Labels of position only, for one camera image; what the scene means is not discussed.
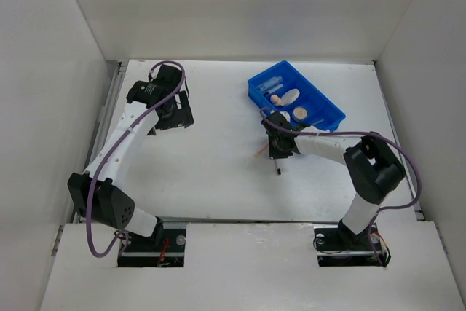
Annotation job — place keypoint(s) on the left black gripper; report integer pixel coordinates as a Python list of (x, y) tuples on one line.
[(181, 117)]

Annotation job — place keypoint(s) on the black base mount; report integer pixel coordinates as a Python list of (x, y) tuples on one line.
[(165, 250), (367, 250)]

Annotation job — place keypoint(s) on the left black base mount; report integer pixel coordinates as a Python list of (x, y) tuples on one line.
[(165, 250)]

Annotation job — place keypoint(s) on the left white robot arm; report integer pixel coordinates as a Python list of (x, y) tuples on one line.
[(160, 102)]

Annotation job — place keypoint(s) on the small white black-capped bottle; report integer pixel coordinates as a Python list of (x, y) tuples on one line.
[(273, 89)]

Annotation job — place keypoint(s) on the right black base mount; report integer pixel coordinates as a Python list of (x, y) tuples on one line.
[(367, 250)]

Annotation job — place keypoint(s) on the round white powder puff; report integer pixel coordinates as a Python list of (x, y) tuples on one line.
[(290, 96)]

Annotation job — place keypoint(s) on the thin pink mascara brush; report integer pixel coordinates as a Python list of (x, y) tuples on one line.
[(278, 168)]

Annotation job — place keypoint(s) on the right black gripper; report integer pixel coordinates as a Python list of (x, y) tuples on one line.
[(274, 154)]

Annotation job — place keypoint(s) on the grey pink lip pencil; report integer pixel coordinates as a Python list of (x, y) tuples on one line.
[(317, 122)]

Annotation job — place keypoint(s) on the round compact powder jar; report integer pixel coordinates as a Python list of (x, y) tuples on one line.
[(299, 114)]

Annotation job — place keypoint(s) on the blue plastic organizer bin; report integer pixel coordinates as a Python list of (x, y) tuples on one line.
[(283, 88)]

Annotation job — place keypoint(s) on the pink thick makeup stick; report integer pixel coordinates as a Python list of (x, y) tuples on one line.
[(261, 150)]

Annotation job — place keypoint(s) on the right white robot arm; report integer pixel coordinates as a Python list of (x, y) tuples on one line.
[(373, 167)]

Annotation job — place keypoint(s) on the clear plastic bottle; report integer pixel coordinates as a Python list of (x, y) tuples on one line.
[(269, 83)]

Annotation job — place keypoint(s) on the beige makeup sponge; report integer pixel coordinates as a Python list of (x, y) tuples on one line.
[(275, 100)]

